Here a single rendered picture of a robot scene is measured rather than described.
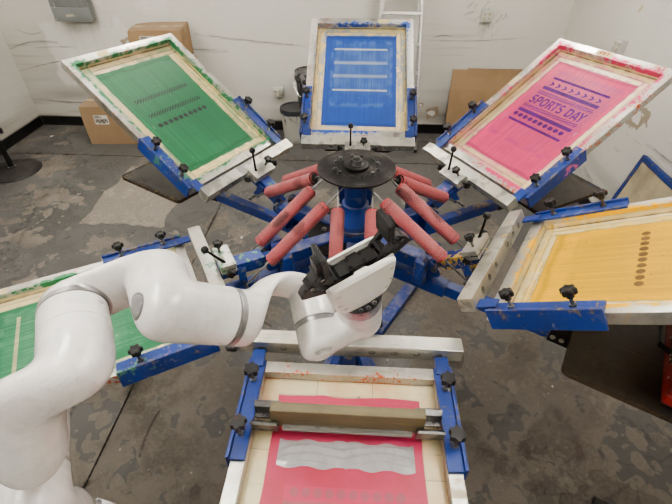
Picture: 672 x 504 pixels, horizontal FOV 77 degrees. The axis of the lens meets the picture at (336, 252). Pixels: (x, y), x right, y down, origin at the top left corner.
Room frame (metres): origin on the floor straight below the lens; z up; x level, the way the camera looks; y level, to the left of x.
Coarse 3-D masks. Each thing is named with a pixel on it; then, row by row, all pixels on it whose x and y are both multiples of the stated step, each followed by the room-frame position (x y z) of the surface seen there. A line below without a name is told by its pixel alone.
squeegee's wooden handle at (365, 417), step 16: (272, 416) 0.58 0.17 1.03; (288, 416) 0.58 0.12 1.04; (304, 416) 0.58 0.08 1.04; (320, 416) 0.57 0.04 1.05; (336, 416) 0.57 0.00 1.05; (352, 416) 0.57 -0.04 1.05; (368, 416) 0.57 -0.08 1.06; (384, 416) 0.57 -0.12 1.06; (400, 416) 0.57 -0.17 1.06; (416, 416) 0.57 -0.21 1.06
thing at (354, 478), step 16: (352, 400) 0.67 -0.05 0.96; (368, 400) 0.67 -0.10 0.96; (384, 400) 0.67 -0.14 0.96; (400, 400) 0.67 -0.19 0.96; (416, 448) 0.53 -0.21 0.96; (416, 464) 0.49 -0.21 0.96; (352, 480) 0.45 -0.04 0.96; (368, 480) 0.45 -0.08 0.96; (384, 480) 0.45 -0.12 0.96; (400, 480) 0.45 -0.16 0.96; (416, 480) 0.45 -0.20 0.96; (416, 496) 0.42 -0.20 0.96
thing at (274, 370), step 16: (272, 368) 0.76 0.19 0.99; (288, 368) 0.76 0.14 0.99; (304, 368) 0.76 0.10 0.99; (320, 368) 0.76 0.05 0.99; (336, 368) 0.76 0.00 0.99; (352, 368) 0.76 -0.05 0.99; (368, 368) 0.76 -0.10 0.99; (384, 368) 0.76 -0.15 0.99; (400, 368) 0.76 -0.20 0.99; (416, 368) 0.76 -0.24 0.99; (400, 384) 0.73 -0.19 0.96; (416, 384) 0.72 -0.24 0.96; (432, 384) 0.72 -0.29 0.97; (240, 464) 0.48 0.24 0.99; (240, 480) 0.44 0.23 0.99; (448, 480) 0.44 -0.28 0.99; (224, 496) 0.40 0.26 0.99; (240, 496) 0.41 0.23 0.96; (448, 496) 0.41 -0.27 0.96; (464, 496) 0.40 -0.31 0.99
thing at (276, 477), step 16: (288, 400) 0.67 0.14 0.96; (304, 400) 0.67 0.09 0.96; (320, 400) 0.67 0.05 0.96; (336, 400) 0.67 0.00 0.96; (272, 432) 0.58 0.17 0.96; (288, 432) 0.58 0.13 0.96; (304, 432) 0.58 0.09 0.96; (272, 448) 0.53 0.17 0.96; (272, 464) 0.49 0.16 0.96; (272, 480) 0.45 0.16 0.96; (288, 480) 0.45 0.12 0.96; (304, 480) 0.45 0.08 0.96; (320, 480) 0.45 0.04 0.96; (336, 480) 0.45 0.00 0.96; (272, 496) 0.42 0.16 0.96
